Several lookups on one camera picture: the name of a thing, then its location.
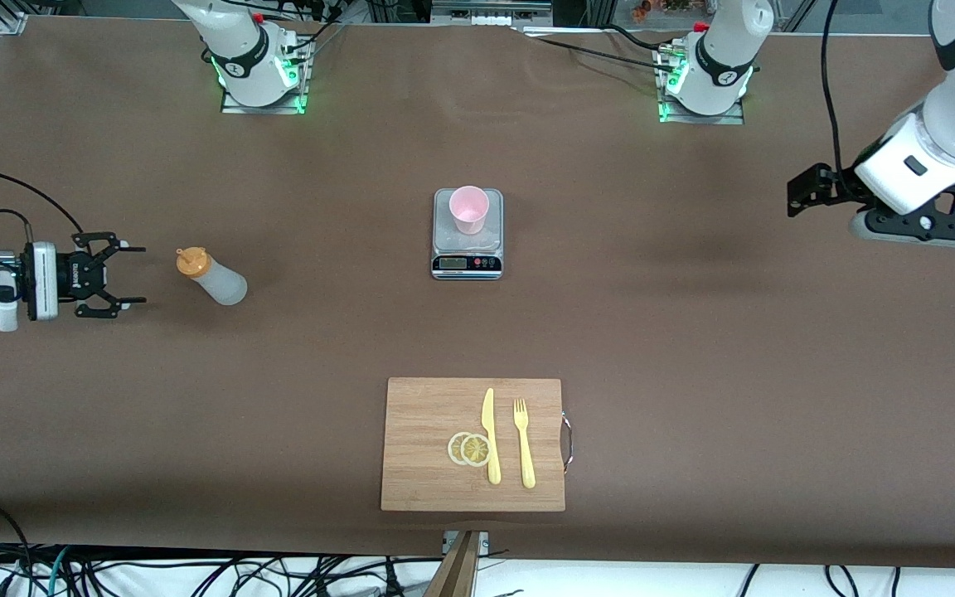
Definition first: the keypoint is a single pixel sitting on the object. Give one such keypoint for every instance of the white power strip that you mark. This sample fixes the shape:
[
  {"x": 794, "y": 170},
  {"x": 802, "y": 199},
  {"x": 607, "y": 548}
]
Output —
[{"x": 490, "y": 19}]

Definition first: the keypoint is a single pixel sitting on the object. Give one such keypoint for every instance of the yellow plastic fork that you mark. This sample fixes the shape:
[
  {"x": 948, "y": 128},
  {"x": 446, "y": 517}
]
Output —
[{"x": 525, "y": 456}]

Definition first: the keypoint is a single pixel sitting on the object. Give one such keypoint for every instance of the wooden cutting board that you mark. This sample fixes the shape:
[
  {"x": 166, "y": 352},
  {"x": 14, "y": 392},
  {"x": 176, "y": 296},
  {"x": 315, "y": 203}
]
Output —
[{"x": 419, "y": 431}]

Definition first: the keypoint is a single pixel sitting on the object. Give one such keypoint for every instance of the small metal mounting bracket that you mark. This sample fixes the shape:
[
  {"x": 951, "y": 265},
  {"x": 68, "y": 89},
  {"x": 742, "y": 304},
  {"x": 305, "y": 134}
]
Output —
[{"x": 484, "y": 543}]

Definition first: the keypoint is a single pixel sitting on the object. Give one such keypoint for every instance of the wooden post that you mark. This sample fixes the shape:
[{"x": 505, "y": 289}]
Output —
[{"x": 457, "y": 572}]

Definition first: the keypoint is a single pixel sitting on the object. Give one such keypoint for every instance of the pink plastic cup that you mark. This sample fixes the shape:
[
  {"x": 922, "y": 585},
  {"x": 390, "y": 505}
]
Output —
[{"x": 469, "y": 211}]

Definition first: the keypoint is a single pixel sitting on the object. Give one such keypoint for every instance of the translucent sauce bottle orange cap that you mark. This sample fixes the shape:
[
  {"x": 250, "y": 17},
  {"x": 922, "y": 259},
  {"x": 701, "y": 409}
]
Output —
[{"x": 225, "y": 286}]

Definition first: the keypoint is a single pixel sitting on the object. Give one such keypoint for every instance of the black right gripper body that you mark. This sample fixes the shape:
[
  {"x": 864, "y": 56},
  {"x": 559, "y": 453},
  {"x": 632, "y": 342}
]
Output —
[{"x": 68, "y": 274}]

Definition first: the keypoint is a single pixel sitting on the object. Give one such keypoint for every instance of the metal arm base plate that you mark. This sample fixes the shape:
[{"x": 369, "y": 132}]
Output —
[
  {"x": 233, "y": 106},
  {"x": 734, "y": 118}
]

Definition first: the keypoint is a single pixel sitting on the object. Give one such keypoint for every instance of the lemon slice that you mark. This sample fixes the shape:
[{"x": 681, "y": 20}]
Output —
[
  {"x": 453, "y": 448},
  {"x": 476, "y": 450}
]

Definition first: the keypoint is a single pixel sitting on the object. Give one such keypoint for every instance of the silver digital kitchen scale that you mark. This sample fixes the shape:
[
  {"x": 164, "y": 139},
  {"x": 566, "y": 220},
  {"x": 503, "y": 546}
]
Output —
[{"x": 465, "y": 264}]

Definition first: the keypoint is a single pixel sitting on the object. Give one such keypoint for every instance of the brown table cover sheet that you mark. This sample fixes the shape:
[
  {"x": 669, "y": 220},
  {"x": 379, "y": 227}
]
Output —
[{"x": 196, "y": 414}]

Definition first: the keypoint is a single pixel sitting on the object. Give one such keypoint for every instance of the yellow plastic knife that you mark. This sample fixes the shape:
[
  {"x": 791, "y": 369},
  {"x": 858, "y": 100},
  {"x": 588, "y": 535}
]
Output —
[{"x": 490, "y": 423}]

